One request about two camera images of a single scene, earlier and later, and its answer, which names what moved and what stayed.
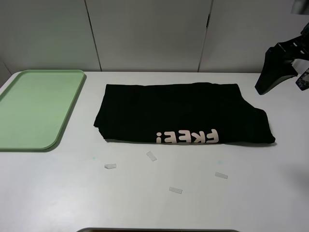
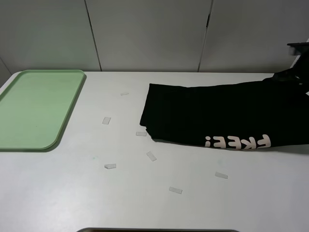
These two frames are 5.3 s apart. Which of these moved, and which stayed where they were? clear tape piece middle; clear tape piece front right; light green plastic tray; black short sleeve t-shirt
Moved: black short sleeve t-shirt
Stayed: light green plastic tray; clear tape piece front right; clear tape piece middle
